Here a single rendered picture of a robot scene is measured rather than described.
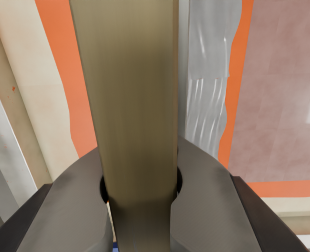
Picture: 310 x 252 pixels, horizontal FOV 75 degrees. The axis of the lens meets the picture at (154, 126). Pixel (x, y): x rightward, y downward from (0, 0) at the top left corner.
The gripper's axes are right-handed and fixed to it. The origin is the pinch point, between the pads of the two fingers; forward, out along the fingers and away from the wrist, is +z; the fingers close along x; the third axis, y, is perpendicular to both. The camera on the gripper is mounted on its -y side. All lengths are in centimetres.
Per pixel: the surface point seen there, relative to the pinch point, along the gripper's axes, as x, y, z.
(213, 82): 7.6, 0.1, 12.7
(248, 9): 10.8, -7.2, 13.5
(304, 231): 24.2, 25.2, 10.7
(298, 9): 16.0, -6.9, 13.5
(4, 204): -129, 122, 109
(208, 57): 6.8, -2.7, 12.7
